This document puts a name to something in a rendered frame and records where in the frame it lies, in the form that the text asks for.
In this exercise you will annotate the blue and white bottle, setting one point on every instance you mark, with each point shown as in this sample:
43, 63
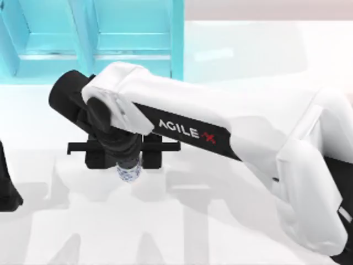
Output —
128, 172

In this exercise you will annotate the light blue rack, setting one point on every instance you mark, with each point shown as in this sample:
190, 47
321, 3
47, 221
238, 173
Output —
55, 41

